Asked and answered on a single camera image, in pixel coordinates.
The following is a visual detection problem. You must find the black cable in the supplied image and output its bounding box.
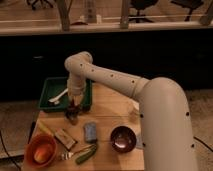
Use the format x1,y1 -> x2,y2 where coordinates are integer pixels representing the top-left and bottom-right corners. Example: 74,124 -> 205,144
193,135 -> 213,154

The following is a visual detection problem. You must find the green cucumber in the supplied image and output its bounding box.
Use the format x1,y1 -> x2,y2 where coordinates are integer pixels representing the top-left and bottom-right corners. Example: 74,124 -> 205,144
75,144 -> 98,165

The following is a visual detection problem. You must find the dark red grape bunch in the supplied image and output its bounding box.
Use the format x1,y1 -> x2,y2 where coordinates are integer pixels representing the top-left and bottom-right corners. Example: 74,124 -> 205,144
67,107 -> 80,117

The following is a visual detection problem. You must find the brown cardboard box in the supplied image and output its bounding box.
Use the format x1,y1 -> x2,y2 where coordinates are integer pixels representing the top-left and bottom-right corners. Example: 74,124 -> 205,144
55,129 -> 77,151

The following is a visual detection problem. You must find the yellow banana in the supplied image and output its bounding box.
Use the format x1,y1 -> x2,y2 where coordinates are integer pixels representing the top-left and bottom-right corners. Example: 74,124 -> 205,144
37,121 -> 54,136

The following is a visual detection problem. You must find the green plastic tray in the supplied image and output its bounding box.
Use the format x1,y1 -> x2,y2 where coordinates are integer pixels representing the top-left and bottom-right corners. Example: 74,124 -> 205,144
38,77 -> 92,113

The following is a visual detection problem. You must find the black office chair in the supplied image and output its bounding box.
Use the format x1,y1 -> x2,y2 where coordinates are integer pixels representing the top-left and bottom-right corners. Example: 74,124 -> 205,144
129,0 -> 158,23

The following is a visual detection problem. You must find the orange fruit in bowl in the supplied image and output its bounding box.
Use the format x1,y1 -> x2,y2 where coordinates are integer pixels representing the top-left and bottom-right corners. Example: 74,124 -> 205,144
34,147 -> 51,164

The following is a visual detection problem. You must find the metal fork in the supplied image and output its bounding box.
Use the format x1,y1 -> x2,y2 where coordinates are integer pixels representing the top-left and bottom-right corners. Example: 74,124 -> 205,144
61,145 -> 92,160

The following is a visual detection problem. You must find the black office chair base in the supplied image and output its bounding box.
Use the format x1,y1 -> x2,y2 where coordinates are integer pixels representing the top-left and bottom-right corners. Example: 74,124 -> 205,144
26,0 -> 53,10

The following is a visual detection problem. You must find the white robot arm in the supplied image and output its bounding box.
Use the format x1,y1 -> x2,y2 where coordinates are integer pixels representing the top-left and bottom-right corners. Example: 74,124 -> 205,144
65,51 -> 198,171

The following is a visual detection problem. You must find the grey folded cloth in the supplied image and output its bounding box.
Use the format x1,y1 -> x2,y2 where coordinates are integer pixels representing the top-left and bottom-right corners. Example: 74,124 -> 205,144
136,133 -> 143,149

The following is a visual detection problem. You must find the dark purple bowl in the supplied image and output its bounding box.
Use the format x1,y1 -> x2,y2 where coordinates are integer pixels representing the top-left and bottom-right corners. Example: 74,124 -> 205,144
110,126 -> 137,153

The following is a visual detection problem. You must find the white plastic spoon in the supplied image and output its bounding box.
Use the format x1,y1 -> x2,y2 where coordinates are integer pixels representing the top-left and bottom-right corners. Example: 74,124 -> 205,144
48,89 -> 68,105

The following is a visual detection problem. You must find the blue sponge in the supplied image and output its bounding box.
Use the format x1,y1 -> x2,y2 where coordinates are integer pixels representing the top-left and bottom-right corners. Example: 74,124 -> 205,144
84,122 -> 97,143

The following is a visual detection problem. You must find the small metal cup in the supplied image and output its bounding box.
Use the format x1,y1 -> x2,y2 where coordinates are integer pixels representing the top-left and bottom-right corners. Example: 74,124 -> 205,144
65,112 -> 78,125

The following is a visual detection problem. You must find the orange plastic bowl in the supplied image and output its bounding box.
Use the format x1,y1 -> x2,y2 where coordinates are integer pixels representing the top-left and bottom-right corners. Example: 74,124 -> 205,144
24,134 -> 57,169

